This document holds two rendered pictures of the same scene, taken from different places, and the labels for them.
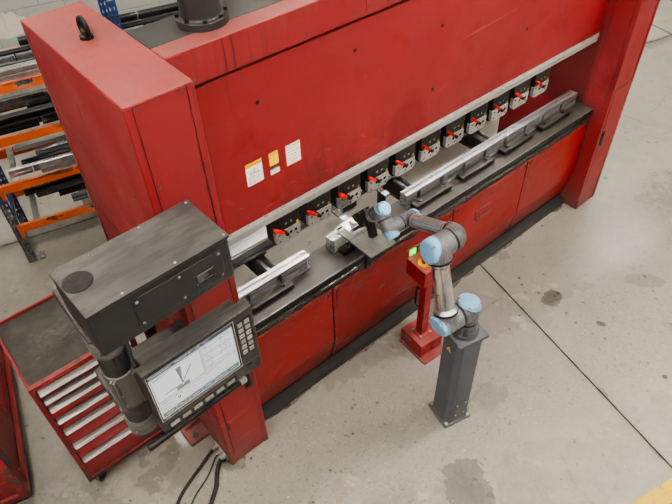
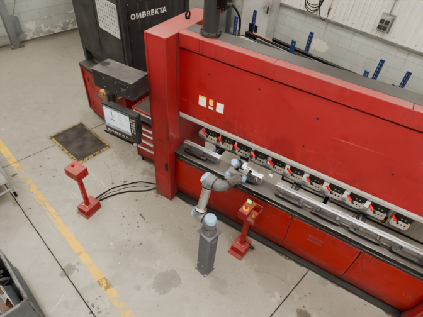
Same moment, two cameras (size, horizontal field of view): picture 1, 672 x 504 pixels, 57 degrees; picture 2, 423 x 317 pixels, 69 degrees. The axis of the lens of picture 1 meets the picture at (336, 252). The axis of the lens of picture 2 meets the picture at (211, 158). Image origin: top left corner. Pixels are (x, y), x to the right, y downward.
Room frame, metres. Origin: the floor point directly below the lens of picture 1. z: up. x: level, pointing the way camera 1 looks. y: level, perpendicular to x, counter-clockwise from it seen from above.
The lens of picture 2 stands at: (1.21, -2.20, 3.45)
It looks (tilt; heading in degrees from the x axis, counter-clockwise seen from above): 44 degrees down; 66
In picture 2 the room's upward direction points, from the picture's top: 6 degrees clockwise
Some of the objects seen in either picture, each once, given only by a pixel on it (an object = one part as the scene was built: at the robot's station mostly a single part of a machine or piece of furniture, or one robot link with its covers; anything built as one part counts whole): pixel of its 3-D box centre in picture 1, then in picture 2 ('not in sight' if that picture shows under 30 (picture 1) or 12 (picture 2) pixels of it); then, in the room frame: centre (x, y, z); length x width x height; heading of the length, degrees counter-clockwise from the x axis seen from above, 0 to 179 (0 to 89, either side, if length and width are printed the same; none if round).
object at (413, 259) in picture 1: (428, 261); (250, 212); (2.45, -0.53, 0.75); 0.20 x 0.16 x 0.18; 124
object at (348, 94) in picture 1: (442, 58); (319, 138); (2.94, -0.58, 1.74); 3.00 x 0.08 x 0.80; 129
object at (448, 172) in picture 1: (495, 143); (352, 222); (3.32, -1.06, 0.92); 1.67 x 0.06 x 0.10; 129
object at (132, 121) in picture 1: (170, 273); (181, 116); (2.06, 0.79, 1.15); 0.85 x 0.25 x 2.30; 39
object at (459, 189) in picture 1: (434, 196); (292, 202); (2.90, -0.61, 0.85); 3.00 x 0.21 x 0.04; 129
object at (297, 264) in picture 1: (268, 281); (201, 151); (2.19, 0.35, 0.92); 0.50 x 0.06 x 0.10; 129
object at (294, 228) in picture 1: (282, 223); (212, 134); (2.27, 0.25, 1.26); 0.15 x 0.09 x 0.17; 129
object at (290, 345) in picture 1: (428, 247); (282, 225); (2.90, -0.61, 0.42); 3.00 x 0.21 x 0.83; 129
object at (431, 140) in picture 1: (425, 142); (296, 172); (2.89, -0.53, 1.26); 0.15 x 0.09 x 0.17; 129
